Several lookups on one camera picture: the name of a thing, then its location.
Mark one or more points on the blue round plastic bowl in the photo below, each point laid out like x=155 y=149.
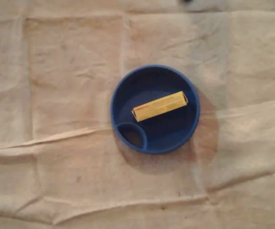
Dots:
x=166 y=136

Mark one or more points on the beige wrinkled cloth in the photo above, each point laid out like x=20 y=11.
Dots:
x=56 y=107

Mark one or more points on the yellow rectangular block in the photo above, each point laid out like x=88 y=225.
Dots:
x=159 y=106

